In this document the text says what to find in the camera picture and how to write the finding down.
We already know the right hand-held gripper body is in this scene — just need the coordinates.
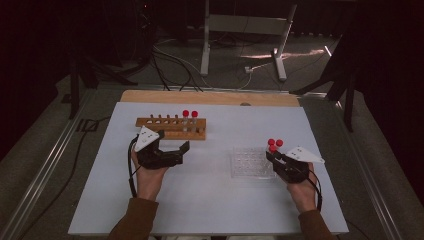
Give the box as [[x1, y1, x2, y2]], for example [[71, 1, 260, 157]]
[[274, 145, 326, 185]]

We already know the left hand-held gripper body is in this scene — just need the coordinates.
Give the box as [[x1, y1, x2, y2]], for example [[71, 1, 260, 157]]
[[134, 125, 185, 170]]

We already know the wooden test tube rack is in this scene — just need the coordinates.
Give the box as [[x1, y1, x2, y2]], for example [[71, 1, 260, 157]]
[[135, 114, 207, 141]]

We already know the clear plastic tube rack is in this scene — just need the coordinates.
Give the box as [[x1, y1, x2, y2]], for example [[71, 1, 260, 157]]
[[229, 146, 278, 180]]

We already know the person's right hand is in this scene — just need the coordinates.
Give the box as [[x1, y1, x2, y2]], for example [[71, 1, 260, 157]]
[[287, 163, 318, 214]]

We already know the person's left hand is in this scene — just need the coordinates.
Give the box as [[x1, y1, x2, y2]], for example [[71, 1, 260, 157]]
[[131, 148, 169, 201]]

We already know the white table mat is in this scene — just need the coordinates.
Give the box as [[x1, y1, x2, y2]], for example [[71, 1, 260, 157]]
[[68, 101, 349, 236]]

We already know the black stand with slanted legs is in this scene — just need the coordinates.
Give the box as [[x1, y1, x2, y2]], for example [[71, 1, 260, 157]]
[[289, 31, 358, 133], [67, 54, 138, 121]]

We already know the white metal stand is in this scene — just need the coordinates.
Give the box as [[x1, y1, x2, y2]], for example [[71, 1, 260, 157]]
[[199, 0, 298, 83]]

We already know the left hand-held gripper black cable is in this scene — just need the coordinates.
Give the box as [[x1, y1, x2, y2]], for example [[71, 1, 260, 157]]
[[127, 137, 140, 198]]

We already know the hand-held gripper black cable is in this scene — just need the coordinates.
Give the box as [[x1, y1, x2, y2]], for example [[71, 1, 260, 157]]
[[127, 137, 140, 198], [307, 167, 324, 212]]

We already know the right hand-held gripper black cable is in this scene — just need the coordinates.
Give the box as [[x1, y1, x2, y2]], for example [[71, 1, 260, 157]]
[[307, 167, 324, 212]]

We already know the black floor cable bundle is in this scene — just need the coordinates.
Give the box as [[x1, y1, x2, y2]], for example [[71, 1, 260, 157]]
[[150, 43, 205, 93]]

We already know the aluminium floor rail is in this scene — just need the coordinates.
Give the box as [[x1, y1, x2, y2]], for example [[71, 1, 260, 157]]
[[331, 98, 403, 240], [0, 89, 98, 240]]

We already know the white floor cable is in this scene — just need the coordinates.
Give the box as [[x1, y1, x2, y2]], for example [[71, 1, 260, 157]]
[[153, 38, 278, 91]]

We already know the long black floor cable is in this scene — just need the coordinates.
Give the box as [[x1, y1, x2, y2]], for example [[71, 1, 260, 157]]
[[16, 115, 112, 240]]

